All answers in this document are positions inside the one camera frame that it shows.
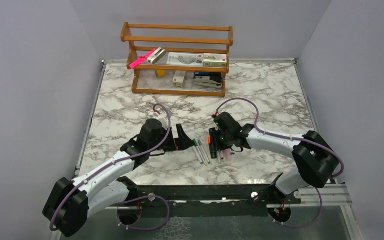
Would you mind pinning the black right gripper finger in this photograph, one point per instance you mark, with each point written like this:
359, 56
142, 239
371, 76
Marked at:
213, 151
213, 135

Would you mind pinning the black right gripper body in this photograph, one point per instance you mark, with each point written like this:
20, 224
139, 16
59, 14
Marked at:
223, 140

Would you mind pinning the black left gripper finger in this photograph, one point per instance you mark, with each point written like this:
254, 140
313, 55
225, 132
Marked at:
181, 133
183, 143

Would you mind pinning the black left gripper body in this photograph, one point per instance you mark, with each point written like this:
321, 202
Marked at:
169, 145

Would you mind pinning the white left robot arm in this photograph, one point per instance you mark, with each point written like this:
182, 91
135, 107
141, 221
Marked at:
72, 202

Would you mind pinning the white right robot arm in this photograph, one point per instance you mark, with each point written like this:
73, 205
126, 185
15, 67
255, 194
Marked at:
314, 159

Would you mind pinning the pink highlighter pen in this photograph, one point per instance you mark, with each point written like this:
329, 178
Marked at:
227, 154

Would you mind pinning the teal cap white marker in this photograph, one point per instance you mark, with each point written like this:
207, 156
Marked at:
198, 155

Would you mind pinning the green cap white marker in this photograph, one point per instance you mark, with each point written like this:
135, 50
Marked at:
200, 153

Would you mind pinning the small white red box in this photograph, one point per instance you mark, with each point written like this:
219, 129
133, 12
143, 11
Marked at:
179, 78

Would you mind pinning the black grey stapler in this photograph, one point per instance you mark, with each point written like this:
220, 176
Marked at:
208, 79

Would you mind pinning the yellow small block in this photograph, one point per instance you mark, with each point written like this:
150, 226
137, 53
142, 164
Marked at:
160, 73

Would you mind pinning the green white staples box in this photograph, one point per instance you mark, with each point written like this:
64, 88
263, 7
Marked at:
215, 60

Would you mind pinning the wooden two-tier shelf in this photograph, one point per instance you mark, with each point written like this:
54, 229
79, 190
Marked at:
136, 51

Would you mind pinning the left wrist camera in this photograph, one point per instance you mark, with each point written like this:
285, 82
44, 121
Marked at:
163, 118

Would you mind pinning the black front mounting rail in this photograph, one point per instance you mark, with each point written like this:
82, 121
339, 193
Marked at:
195, 201

